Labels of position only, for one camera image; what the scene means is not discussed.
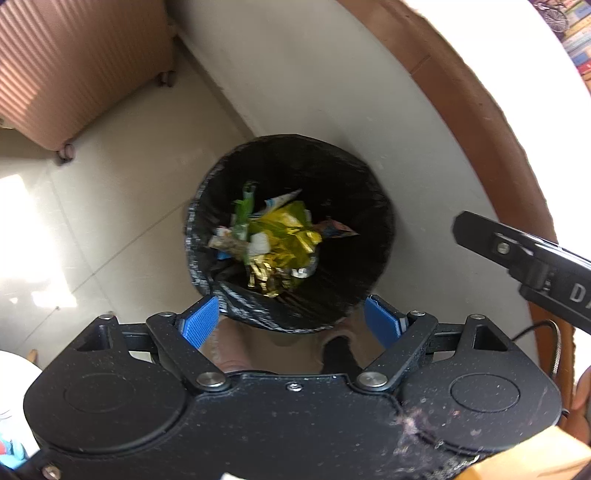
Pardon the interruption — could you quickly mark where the black miniature bicycle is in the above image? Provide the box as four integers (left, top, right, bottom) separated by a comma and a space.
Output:
536, 0, 568, 33

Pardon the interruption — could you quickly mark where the colourful printed wrapper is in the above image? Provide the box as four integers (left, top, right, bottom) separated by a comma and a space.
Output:
318, 218, 361, 241

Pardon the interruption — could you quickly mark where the row of thin picture books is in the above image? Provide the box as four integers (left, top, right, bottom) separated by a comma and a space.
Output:
531, 0, 591, 93

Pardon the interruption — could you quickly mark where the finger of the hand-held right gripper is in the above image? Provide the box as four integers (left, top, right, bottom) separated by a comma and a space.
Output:
452, 211, 562, 289

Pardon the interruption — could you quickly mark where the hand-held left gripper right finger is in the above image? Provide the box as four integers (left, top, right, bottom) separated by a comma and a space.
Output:
355, 295, 514, 393

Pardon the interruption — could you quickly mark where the large gold snack bag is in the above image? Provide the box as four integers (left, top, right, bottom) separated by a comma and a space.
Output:
247, 200, 324, 278

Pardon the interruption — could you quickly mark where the person's foot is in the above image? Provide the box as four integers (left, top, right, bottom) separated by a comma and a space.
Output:
210, 318, 259, 374

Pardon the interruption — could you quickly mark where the clear plastic wrapper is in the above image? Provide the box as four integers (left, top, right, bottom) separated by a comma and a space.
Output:
208, 226, 250, 259

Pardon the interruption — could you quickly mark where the pink ribbed suitcase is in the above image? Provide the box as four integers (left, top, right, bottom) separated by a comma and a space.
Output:
0, 0, 178, 166

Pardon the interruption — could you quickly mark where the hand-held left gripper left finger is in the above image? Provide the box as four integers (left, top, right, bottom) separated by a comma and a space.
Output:
76, 295, 232, 394

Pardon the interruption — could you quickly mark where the green snack wrapper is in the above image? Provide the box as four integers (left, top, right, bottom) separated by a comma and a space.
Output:
231, 182, 259, 241

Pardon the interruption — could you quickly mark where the black lined trash bin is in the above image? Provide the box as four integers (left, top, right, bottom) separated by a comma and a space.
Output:
184, 134, 397, 333

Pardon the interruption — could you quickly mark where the black cable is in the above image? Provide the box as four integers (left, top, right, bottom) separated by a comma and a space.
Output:
512, 320, 566, 384

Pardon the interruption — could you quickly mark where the gold foil wrapper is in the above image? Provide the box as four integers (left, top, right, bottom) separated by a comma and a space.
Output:
247, 258, 296, 294

